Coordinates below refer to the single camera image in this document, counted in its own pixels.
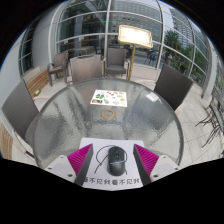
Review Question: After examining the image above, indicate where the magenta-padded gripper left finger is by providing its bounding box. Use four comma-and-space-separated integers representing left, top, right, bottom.
45, 143, 96, 188

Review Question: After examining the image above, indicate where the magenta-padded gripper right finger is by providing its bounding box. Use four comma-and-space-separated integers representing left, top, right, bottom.
132, 143, 180, 187

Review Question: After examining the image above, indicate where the black computer mouse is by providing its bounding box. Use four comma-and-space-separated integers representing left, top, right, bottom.
107, 145, 128, 177

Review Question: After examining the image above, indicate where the white printed mouse pad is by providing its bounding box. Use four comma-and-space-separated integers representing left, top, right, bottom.
78, 137, 148, 191

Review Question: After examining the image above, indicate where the small white card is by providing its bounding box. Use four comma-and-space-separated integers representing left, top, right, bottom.
145, 91, 159, 103

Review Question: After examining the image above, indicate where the wooden slat bench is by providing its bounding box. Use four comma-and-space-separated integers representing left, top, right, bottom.
25, 69, 51, 98
0, 123, 14, 159

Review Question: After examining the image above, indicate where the grey wicker chair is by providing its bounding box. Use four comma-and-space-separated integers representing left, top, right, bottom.
0, 78, 41, 158
66, 54, 104, 84
103, 47, 131, 79
153, 63, 194, 112
47, 50, 69, 87

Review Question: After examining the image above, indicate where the colourful printed menu card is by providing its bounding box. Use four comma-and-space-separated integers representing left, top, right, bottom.
89, 89, 129, 108

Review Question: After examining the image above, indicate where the dark metal bistro table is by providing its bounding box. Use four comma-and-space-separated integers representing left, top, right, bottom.
194, 96, 224, 148

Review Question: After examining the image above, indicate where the gold-framed menu stand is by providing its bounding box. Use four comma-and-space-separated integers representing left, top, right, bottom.
117, 24, 154, 81

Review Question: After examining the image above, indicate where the gold table centre ring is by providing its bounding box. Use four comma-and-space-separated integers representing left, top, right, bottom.
100, 108, 117, 121

